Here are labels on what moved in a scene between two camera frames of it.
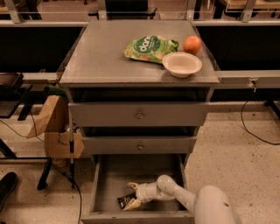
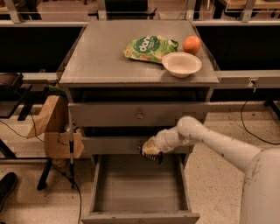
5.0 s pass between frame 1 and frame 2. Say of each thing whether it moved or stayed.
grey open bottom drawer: stayed
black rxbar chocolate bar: moved
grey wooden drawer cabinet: stayed
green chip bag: stayed
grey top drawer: stayed
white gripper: moved
